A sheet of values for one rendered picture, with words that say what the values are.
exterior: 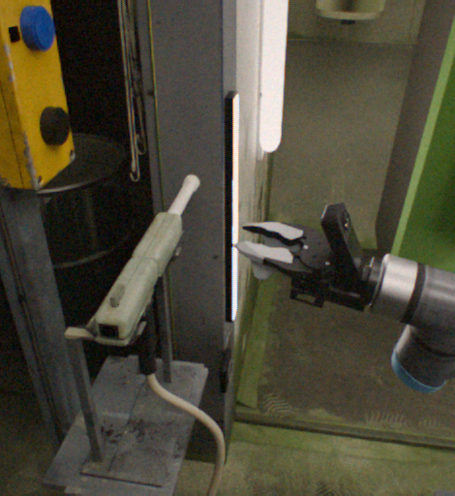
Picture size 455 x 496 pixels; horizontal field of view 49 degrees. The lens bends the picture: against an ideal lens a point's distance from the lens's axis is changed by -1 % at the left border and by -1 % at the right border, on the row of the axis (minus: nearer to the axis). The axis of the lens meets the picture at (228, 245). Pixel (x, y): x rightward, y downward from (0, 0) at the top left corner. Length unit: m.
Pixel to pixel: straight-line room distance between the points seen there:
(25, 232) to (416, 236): 1.71
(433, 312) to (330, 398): 1.38
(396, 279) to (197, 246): 0.68
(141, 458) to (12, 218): 0.47
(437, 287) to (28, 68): 0.59
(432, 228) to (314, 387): 0.82
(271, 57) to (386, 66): 1.30
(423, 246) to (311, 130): 1.00
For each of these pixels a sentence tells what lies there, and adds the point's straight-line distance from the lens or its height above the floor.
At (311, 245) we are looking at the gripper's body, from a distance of 0.74.
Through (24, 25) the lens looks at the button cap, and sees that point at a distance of 0.67.
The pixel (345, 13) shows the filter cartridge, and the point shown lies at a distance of 2.59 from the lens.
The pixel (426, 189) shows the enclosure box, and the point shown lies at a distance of 2.11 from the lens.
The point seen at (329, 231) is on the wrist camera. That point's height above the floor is 1.24.
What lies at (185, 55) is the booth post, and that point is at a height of 1.36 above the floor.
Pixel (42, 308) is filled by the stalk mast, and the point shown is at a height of 1.07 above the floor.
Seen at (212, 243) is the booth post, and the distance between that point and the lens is 1.27.
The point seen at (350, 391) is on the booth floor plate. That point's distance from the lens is 2.11.
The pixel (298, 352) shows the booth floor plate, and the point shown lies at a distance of 2.24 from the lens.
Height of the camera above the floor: 1.57
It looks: 32 degrees down
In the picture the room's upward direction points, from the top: straight up
